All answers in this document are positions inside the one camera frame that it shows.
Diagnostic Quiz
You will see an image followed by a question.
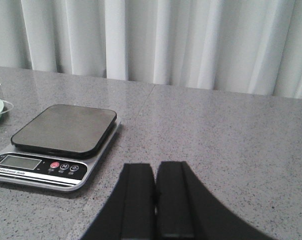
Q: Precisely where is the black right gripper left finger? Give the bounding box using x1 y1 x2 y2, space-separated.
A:
81 163 155 240

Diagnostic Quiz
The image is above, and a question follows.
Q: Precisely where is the silver black kitchen scale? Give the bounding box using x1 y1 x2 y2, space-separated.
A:
0 104 121 192

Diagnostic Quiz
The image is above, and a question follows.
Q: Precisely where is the white pleated curtain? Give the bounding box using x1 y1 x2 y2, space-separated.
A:
0 0 302 99

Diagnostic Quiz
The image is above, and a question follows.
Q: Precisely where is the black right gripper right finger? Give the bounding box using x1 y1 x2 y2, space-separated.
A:
156 161 270 240

